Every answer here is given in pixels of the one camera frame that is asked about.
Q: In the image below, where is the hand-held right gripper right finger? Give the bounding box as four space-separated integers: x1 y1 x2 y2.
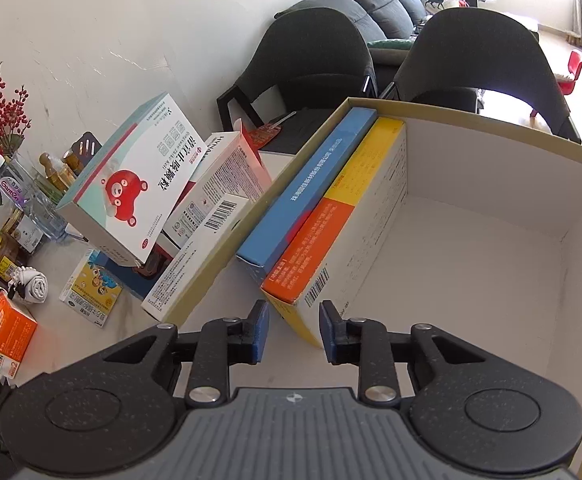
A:
319 300 486 406

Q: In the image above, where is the brown cardboard box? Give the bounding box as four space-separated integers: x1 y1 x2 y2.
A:
162 96 582 480

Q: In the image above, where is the red paper tag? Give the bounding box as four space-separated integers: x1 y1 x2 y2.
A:
243 112 296 148

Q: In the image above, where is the small red chair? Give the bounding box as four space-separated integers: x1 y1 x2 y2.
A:
530 49 582 121

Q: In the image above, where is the marble desktop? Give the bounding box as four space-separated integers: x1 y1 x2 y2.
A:
0 137 316 401

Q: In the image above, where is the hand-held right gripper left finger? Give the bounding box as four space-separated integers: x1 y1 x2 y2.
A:
103 300 272 407

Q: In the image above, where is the purple label clear bottle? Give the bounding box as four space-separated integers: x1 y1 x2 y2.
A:
0 155 34 211

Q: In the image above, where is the white blue medicine box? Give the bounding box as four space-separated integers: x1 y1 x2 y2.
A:
162 119 273 251

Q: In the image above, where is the clear glass vase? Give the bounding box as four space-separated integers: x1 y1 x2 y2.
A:
18 152 72 243

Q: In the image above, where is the green blanket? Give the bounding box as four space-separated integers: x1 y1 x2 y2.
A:
368 37 416 53

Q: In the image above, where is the red bear medicine box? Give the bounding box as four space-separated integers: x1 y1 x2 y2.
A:
56 92 210 266

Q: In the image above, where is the yellow cartoon medicine box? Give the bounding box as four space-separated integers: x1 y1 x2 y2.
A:
60 250 124 328

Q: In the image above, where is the orange yellow medicine box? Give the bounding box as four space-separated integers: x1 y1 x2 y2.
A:
261 116 408 351

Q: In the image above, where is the rolled grey cloth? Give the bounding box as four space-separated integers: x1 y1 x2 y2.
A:
8 266 50 307

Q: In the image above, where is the yellow lid glass jar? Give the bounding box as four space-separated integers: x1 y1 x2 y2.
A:
0 232 29 281

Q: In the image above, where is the orange tissue packet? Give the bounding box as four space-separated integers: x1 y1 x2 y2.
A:
0 290 39 380

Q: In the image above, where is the gold cap amber bottle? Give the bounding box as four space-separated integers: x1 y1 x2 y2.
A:
38 151 66 191

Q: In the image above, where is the black chair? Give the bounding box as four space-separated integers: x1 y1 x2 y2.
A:
216 7 379 131
378 7 582 146

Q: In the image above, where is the dark grey sofa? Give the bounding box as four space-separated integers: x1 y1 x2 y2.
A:
276 0 539 68

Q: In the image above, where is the plain white medicine box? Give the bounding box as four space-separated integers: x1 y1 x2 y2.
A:
141 195 252 323

